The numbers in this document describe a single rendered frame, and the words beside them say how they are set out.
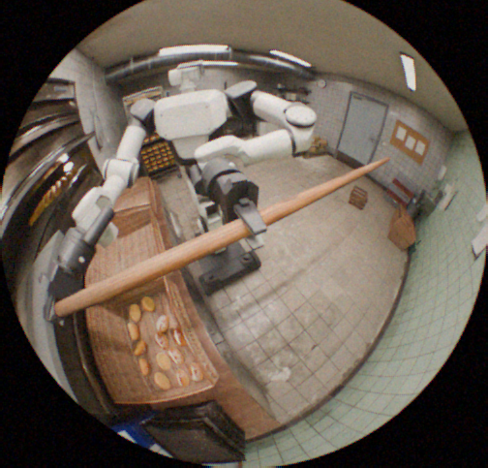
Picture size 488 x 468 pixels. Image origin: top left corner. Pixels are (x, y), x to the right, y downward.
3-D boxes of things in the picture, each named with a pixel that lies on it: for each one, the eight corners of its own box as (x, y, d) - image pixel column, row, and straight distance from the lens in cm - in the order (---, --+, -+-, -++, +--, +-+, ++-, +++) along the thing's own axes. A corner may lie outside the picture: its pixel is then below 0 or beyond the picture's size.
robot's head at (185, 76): (176, 90, 69) (174, 71, 70) (201, 86, 66) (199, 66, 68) (170, 90, 63) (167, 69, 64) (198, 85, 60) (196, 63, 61)
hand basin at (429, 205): (418, 230, 365) (443, 195, 348) (408, 217, 356) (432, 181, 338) (418, 220, 407) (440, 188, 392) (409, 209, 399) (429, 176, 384)
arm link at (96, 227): (61, 236, 44) (85, 202, 47) (90, 263, 47) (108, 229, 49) (70, 237, 33) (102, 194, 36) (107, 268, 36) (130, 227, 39)
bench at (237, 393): (209, 414, 166) (190, 447, 123) (138, 226, 237) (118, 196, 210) (267, 390, 150) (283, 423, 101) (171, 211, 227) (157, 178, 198)
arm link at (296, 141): (257, 174, 41) (319, 158, 46) (250, 149, 33) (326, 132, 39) (247, 149, 48) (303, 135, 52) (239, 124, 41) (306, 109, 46)
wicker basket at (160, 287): (145, 394, 107) (113, 403, 89) (115, 308, 113) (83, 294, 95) (222, 377, 83) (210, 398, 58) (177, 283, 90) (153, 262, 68)
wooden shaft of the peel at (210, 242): (385, 159, 139) (387, 156, 138) (388, 161, 138) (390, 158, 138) (64, 306, 41) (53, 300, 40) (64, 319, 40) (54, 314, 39)
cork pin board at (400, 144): (421, 167, 449) (431, 141, 452) (388, 142, 448) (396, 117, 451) (421, 167, 452) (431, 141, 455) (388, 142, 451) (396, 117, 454)
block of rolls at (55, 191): (30, 228, 182) (27, 224, 181) (46, 198, 213) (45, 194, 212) (59, 195, 137) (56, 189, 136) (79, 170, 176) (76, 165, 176)
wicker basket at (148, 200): (113, 237, 149) (95, 216, 136) (118, 203, 193) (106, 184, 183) (159, 216, 133) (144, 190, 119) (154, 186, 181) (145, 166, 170)
